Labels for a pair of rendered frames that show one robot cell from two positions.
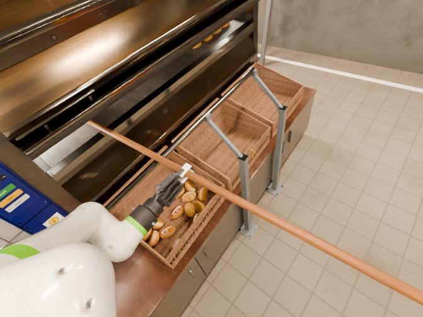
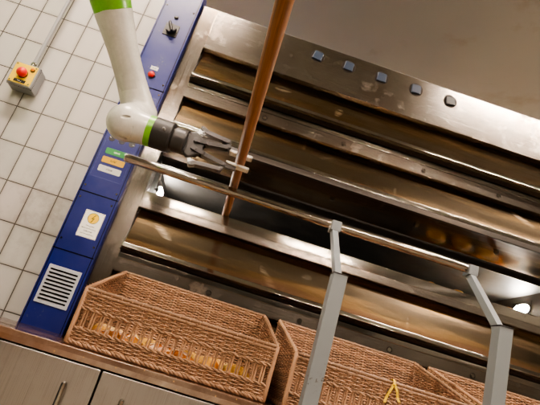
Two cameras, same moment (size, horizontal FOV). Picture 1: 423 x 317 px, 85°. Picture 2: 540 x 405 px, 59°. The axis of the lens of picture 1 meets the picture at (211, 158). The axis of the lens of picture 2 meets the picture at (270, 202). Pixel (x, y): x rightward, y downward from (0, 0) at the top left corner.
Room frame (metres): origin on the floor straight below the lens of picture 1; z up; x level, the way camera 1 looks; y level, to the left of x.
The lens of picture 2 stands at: (-0.32, -0.82, 0.64)
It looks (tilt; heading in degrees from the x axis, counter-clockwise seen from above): 19 degrees up; 40
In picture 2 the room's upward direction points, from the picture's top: 17 degrees clockwise
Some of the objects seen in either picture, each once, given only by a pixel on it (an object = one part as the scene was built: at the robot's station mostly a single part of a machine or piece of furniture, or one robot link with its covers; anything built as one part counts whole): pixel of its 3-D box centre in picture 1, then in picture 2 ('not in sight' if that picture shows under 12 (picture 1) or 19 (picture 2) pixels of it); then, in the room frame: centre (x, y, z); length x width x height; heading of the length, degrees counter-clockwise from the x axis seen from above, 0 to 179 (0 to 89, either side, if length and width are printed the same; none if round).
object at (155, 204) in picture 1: (158, 202); (188, 144); (0.48, 0.23, 1.20); 0.09 x 0.07 x 0.08; 134
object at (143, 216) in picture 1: (143, 216); (164, 136); (0.44, 0.29, 1.20); 0.12 x 0.06 x 0.09; 44
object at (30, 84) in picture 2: not in sight; (26, 78); (0.32, 1.15, 1.46); 0.10 x 0.07 x 0.10; 133
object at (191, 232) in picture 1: (169, 201); (183, 325); (0.79, 0.32, 0.72); 0.56 x 0.49 x 0.28; 134
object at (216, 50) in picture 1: (177, 80); (355, 264); (1.39, 0.10, 1.16); 1.80 x 0.06 x 0.04; 133
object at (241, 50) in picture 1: (185, 99); (349, 297); (1.37, 0.08, 1.02); 1.79 x 0.11 x 0.19; 133
